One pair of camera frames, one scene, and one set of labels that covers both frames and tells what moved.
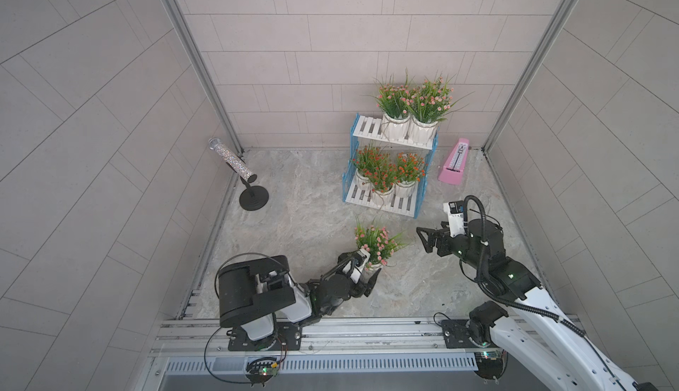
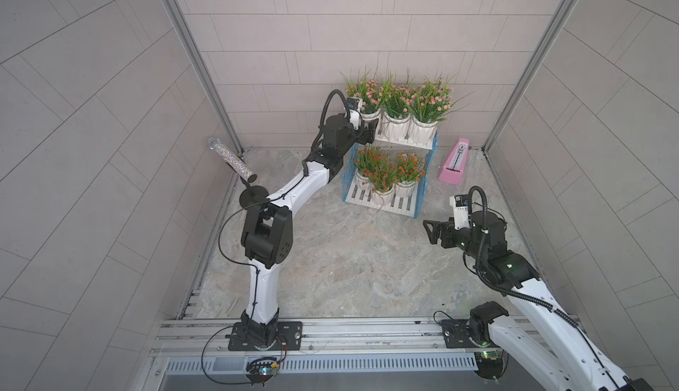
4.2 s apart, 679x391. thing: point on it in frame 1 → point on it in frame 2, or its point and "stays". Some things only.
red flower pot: x=382 y=179 stays
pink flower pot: x=378 y=244 → x=355 y=88
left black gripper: x=363 y=290 → x=366 y=134
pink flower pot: x=395 y=102 stays
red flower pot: x=410 y=170 stays
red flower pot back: x=368 y=158 stays
